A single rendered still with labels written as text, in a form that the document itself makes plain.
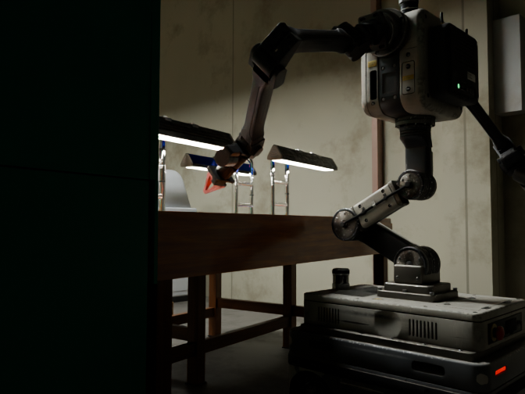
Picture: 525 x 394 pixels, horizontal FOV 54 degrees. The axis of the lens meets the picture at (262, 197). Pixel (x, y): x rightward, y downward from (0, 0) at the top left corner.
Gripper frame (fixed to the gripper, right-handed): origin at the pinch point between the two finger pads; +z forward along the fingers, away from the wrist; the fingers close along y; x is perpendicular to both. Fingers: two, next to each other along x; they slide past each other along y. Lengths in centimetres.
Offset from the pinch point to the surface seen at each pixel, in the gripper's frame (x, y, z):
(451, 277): 58, -203, -1
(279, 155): -23, -68, -5
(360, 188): -38, -241, 19
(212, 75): -246, -276, 78
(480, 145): 5, -199, -68
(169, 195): -154, -225, 165
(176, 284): -83, -226, 210
